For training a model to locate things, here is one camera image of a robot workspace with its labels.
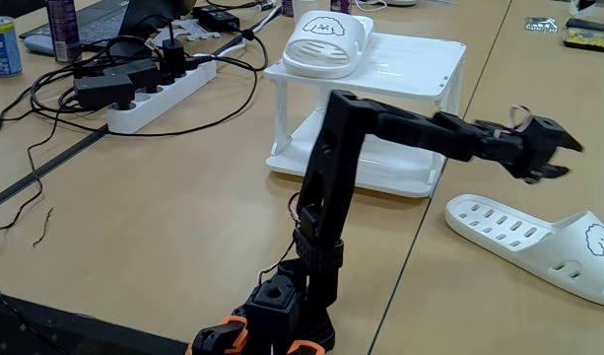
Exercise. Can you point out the black wall plug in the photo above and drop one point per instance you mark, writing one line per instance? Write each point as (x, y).
(173, 54)

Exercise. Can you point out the black power adapter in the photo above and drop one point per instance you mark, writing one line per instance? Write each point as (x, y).
(215, 20)

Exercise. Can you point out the pale blue computer mouse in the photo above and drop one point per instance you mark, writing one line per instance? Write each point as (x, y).
(38, 45)

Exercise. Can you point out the yellow black package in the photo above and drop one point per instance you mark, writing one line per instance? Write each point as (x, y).
(589, 39)

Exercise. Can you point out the dark laptop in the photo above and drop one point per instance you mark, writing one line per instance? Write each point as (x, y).
(99, 24)

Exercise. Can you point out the white two-tier shoe rack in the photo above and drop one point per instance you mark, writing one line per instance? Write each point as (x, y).
(410, 64)

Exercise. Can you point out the white printed bracket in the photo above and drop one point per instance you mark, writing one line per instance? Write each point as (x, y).
(156, 38)
(203, 32)

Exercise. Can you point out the black plug-in adapter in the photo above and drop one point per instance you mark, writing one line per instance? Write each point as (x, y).
(102, 89)

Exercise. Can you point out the purple drink can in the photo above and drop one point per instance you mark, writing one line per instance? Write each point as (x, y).
(341, 6)
(288, 7)

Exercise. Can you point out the silver foil wrapper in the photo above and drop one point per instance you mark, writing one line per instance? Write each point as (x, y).
(540, 24)

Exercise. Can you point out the white power strip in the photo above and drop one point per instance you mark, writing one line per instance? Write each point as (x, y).
(134, 116)

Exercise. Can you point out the blue drink can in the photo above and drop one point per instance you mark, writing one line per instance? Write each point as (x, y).
(3, 49)

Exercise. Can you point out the clear plastic box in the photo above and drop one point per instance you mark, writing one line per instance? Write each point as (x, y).
(594, 10)

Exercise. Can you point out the black adapter green light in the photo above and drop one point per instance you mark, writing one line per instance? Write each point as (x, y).
(139, 71)

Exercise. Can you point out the thin dark twig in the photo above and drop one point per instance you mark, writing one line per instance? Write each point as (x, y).
(46, 226)

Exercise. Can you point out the white paper cup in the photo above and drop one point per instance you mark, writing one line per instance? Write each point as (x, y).
(306, 5)

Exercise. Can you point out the white slipper poodle print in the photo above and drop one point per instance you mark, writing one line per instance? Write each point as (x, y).
(326, 49)

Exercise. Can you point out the white slipper cloud print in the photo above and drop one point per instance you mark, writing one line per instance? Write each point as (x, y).
(528, 246)

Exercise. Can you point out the tall purple can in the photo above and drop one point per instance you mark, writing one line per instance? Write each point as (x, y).
(63, 29)

